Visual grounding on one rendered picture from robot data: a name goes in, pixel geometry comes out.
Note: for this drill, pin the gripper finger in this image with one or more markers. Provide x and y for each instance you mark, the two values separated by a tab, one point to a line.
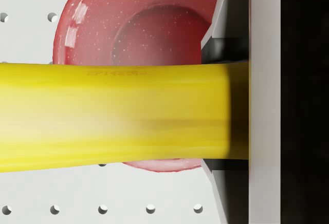
232	195
231	23

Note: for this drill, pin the banana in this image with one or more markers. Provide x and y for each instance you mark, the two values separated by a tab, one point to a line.
115	116

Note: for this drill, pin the red plate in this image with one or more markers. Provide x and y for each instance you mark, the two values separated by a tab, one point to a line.
108	23

